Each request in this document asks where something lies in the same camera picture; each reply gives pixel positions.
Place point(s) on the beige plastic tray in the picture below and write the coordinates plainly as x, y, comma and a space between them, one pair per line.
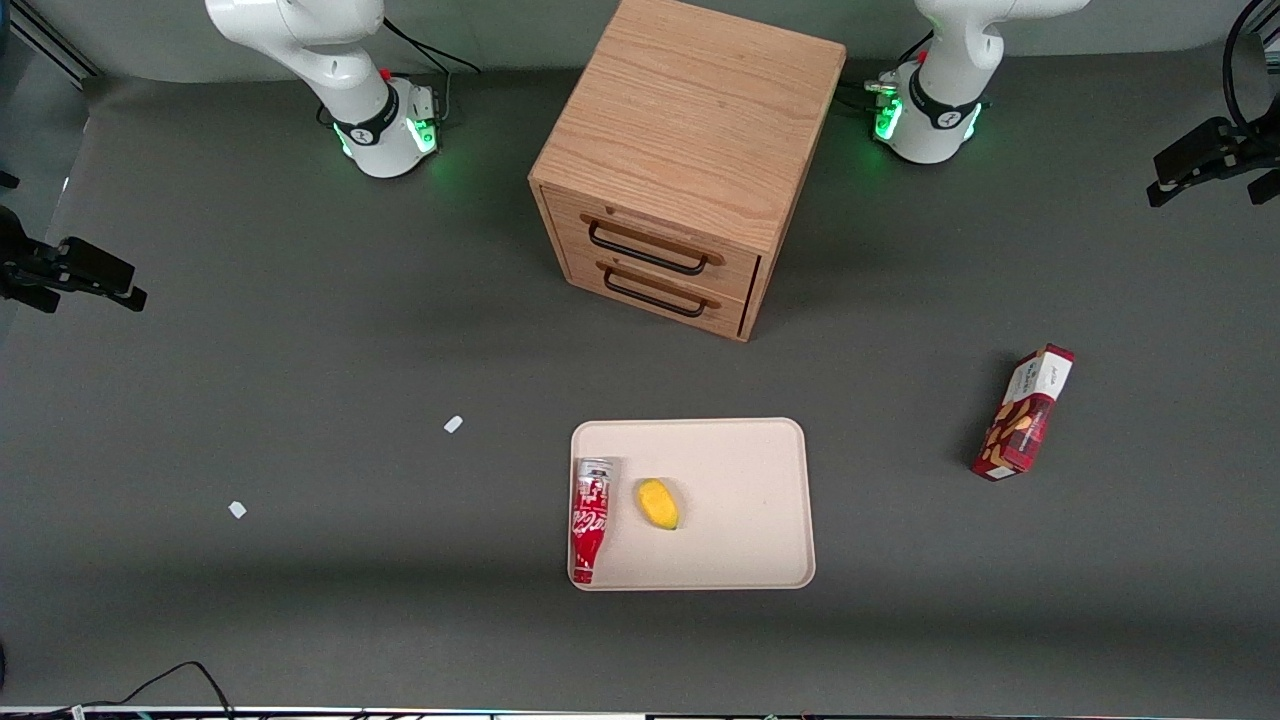
740, 500

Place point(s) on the red cookie box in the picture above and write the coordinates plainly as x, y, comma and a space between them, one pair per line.
1020, 420

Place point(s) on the wooden drawer front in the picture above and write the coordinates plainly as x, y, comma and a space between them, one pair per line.
740, 268
725, 312

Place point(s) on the yellow mango toy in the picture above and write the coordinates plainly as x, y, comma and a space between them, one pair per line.
657, 503

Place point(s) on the red cola bottle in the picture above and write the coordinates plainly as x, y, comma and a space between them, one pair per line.
590, 520

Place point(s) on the wooden drawer cabinet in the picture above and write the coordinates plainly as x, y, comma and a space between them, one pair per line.
690, 110

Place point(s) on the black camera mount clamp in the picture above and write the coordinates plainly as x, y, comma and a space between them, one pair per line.
1200, 150
85, 265

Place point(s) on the aluminium frame rail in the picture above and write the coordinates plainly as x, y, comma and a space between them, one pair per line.
50, 40

